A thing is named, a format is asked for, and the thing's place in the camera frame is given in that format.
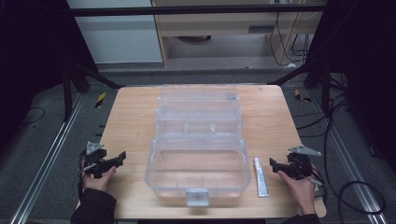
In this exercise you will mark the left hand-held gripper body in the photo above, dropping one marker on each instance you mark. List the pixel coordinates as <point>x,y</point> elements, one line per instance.
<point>94,158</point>

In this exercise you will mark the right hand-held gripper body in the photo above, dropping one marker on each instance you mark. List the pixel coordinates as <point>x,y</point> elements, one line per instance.
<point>299,165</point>

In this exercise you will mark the person's left hand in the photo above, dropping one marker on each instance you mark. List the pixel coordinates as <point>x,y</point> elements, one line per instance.
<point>98,181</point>

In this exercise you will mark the person's right hand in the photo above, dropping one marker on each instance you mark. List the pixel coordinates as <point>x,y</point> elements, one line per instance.
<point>300,191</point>

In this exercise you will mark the white glue tube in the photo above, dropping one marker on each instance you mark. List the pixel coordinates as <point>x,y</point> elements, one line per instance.
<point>261,179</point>

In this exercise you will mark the yellow tool on floor left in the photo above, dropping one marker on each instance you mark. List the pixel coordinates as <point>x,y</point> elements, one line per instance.
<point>100,100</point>

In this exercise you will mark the yellow tool on floor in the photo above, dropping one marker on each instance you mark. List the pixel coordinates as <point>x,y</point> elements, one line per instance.
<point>100,100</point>
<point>300,96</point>

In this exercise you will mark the yellow tool on floor right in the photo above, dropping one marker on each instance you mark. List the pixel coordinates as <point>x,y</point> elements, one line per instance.
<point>300,96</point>

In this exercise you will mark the clear plastic storage box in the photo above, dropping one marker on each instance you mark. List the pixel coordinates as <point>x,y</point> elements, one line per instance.
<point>199,146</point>

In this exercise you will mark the white cabinet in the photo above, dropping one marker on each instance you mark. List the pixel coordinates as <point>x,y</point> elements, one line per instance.
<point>121,40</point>

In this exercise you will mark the black curtain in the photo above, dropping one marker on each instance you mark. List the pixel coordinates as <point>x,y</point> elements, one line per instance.
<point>28,56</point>
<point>364,62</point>

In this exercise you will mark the light wooden desk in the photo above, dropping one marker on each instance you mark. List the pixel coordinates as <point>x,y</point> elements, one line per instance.
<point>224,25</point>

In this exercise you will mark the aluminium floor rail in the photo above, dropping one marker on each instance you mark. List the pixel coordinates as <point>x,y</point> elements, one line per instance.
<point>43,165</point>
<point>351,161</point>

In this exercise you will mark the black metal frame strut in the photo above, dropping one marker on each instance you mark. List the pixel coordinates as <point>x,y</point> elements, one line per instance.
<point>314,73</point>
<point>77,77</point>

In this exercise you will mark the black horizontal frame bar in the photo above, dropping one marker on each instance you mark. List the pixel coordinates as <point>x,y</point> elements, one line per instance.
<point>193,10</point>

